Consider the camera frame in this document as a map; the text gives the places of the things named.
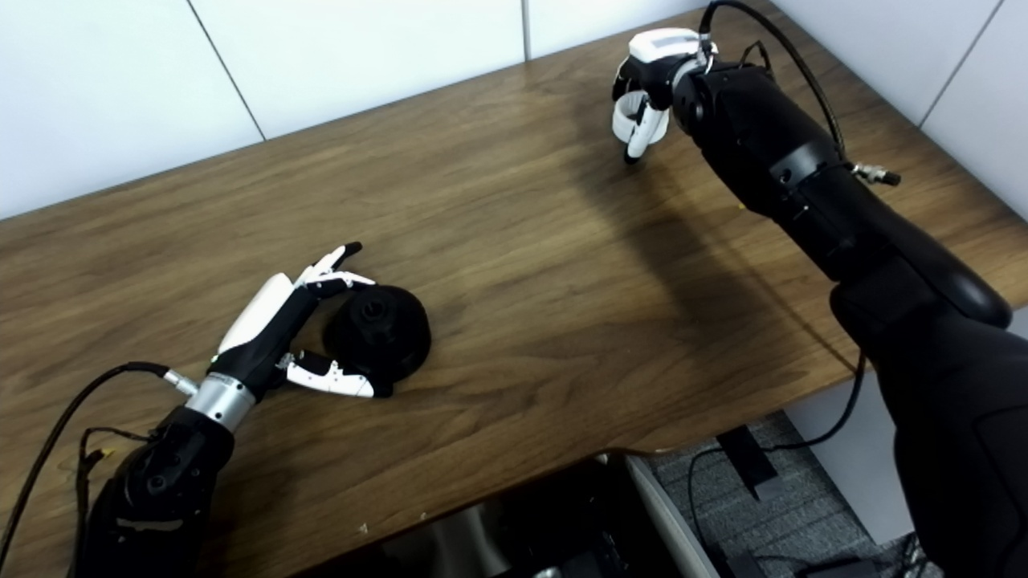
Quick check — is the round black part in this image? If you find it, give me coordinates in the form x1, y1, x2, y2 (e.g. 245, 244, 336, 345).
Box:
323, 284, 432, 386

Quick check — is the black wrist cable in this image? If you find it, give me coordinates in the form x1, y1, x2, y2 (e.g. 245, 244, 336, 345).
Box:
0, 361, 198, 563
697, 0, 848, 157

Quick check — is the black table foot bar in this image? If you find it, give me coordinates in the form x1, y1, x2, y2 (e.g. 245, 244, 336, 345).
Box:
717, 425, 780, 500

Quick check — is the black glossy robot torso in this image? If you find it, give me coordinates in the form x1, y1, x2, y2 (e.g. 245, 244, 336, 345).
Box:
297, 454, 724, 578

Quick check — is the thin black hanging cable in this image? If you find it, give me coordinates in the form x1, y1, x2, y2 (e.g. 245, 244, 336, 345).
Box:
687, 353, 870, 578

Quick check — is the right thin black wire loop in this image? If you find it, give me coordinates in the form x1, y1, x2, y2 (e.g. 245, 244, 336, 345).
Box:
739, 40, 776, 77

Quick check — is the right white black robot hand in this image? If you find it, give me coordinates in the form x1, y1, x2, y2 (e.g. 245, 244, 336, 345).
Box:
610, 28, 720, 165

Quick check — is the left thin wire yellow tip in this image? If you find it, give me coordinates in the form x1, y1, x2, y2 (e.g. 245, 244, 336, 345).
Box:
76, 427, 153, 515

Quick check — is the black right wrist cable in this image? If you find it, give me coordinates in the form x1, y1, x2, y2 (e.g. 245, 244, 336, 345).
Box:
697, 0, 848, 157

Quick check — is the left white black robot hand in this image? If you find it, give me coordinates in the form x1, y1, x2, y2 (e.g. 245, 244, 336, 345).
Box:
207, 241, 394, 400

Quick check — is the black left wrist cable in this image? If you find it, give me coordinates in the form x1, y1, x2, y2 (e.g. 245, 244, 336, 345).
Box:
0, 361, 198, 563

